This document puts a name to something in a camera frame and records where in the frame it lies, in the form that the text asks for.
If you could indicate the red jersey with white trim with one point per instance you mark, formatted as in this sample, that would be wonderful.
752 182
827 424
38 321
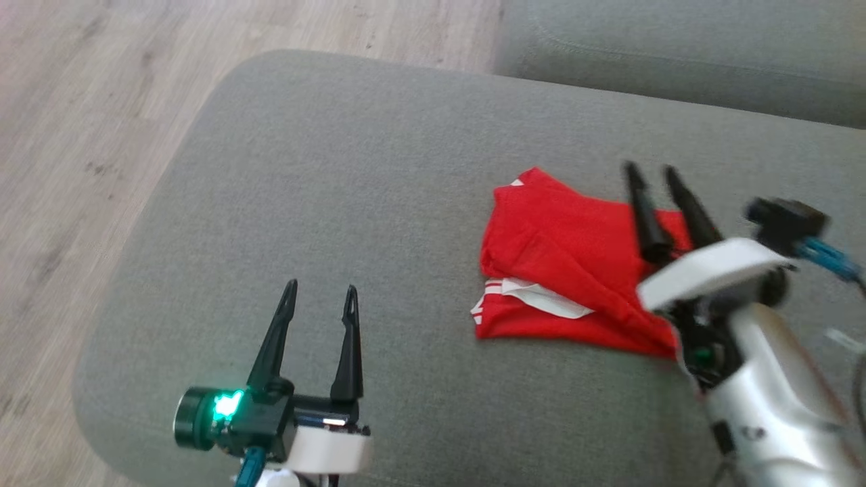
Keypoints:
568 243

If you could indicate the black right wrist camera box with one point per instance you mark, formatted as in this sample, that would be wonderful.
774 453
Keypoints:
785 220

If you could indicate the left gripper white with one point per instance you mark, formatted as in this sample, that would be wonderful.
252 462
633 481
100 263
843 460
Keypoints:
331 446

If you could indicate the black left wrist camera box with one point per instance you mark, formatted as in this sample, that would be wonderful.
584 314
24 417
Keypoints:
257 423

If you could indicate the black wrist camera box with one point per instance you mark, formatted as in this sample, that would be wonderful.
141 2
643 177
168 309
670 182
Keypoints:
257 423
785 220

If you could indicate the grey sofa seat cushion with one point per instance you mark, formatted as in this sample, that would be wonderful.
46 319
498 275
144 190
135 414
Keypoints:
372 189

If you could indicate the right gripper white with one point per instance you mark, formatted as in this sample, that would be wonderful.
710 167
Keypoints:
710 267

